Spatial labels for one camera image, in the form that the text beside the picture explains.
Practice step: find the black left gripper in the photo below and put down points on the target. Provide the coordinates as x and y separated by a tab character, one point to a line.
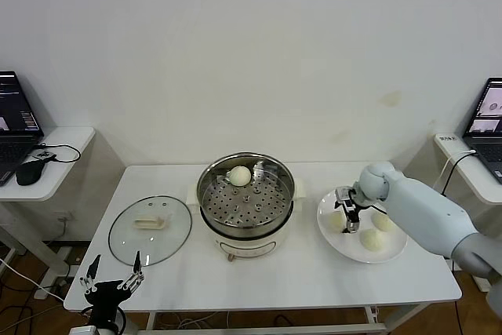
106	296

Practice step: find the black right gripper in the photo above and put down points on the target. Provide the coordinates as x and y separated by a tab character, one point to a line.
357	201

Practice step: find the white steamed baozi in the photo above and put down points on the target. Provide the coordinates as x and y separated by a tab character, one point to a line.
370	240
383	223
240	176
335	220

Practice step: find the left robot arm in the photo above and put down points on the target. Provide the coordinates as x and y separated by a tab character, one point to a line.
98	329

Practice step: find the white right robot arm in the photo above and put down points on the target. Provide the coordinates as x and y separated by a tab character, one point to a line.
423	209

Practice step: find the stainless steel steamer basket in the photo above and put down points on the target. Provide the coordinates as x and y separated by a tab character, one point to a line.
274	209

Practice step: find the white round plate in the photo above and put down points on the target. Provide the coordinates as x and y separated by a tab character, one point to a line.
353	250

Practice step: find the white floor power strip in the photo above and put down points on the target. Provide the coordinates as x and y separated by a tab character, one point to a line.
47	292

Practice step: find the white electric cooker base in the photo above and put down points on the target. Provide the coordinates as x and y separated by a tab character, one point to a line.
251	248

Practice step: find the white paper label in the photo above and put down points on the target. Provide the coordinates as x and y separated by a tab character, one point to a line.
448	138

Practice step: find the black computer mouse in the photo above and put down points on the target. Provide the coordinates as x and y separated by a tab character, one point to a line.
30	172

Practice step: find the white side table with label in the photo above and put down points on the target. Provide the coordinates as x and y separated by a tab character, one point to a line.
470	178

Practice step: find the small black usb hub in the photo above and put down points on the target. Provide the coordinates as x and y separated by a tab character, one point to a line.
44	155

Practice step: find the white side table with mouse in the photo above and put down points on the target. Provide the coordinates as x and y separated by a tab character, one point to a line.
66	143

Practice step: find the black laptop with dark screen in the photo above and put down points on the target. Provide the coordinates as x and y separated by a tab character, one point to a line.
15	115

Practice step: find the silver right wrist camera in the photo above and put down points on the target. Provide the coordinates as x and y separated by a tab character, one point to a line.
342	195

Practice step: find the white wall socket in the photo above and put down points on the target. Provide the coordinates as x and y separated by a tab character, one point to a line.
64	217

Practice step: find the white main table frame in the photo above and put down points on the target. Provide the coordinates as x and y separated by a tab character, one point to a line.
321	327

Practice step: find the grey laptop with camera views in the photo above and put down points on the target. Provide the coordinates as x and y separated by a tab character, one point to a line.
486	115

